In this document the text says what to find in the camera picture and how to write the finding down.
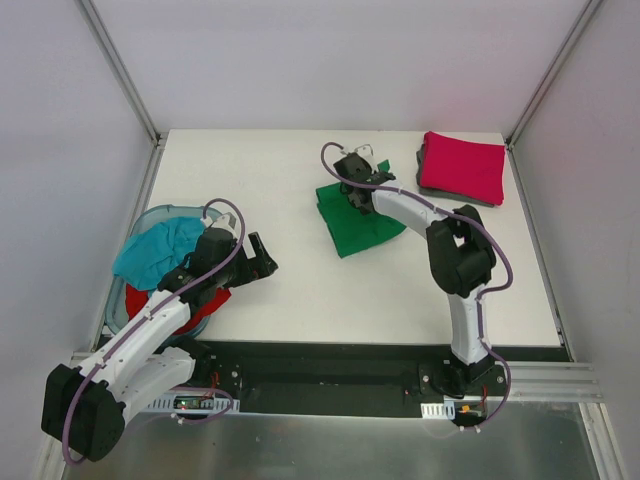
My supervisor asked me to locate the aluminium front rail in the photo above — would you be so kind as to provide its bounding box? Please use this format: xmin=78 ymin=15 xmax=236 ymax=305
xmin=509 ymin=361 xmax=604 ymax=403

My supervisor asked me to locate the red t shirt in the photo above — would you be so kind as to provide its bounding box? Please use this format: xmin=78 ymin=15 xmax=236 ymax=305
xmin=125 ymin=284 xmax=231 ymax=336

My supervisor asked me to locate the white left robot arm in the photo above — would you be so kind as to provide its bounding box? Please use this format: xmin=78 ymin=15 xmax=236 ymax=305
xmin=41 ymin=227 xmax=278 ymax=462

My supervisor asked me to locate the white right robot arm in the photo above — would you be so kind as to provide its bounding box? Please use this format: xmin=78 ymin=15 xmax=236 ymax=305
xmin=333 ymin=152 xmax=496 ymax=399

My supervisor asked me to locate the white cable duct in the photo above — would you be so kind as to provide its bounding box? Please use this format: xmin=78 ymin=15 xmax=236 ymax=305
xmin=143 ymin=394 xmax=240 ymax=416
xmin=420 ymin=401 xmax=456 ymax=420

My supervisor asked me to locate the left aluminium frame post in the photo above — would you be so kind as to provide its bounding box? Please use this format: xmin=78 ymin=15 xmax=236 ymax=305
xmin=75 ymin=0 xmax=161 ymax=146

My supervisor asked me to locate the aluminium frame post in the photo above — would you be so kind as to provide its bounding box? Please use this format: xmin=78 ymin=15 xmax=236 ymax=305
xmin=506 ymin=0 xmax=606 ymax=150
xmin=75 ymin=0 xmax=161 ymax=146

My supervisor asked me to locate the green t shirt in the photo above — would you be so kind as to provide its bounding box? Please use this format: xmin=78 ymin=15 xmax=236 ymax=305
xmin=315 ymin=183 xmax=406 ymax=258

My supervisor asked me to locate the right aluminium frame post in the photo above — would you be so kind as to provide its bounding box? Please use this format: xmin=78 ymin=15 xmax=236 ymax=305
xmin=506 ymin=0 xmax=606 ymax=150

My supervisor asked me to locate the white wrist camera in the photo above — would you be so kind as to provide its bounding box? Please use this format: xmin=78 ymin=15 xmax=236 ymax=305
xmin=343 ymin=144 xmax=376 ymax=168
xmin=201 ymin=213 xmax=238 ymax=238

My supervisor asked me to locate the folded magenta t shirt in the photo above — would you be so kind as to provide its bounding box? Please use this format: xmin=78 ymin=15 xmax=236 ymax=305
xmin=421 ymin=131 xmax=506 ymax=206

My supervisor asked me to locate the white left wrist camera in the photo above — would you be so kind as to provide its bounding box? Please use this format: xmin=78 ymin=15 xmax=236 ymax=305
xmin=201 ymin=213 xmax=238 ymax=238

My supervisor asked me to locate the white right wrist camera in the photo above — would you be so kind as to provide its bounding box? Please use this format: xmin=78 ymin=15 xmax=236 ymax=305
xmin=343 ymin=144 xmax=376 ymax=168

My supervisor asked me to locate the teal t shirt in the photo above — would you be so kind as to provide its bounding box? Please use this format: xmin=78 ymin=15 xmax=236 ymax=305
xmin=112 ymin=216 xmax=204 ymax=291

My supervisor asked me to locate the folded grey t shirt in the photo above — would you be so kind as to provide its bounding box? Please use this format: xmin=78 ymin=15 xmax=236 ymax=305
xmin=415 ymin=144 xmax=495 ymax=208

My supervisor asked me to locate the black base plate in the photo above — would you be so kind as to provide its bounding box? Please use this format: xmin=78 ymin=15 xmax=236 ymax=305
xmin=184 ymin=339 xmax=571 ymax=417

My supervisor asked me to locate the blue plastic basket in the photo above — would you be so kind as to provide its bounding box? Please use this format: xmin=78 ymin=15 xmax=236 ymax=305
xmin=105 ymin=205 xmax=203 ymax=334

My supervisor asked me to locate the right white cable duct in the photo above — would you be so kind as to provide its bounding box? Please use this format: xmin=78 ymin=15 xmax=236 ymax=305
xmin=420 ymin=401 xmax=456 ymax=420

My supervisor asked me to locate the left white cable duct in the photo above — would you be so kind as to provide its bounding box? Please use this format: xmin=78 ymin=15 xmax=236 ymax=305
xmin=143 ymin=394 xmax=240 ymax=416

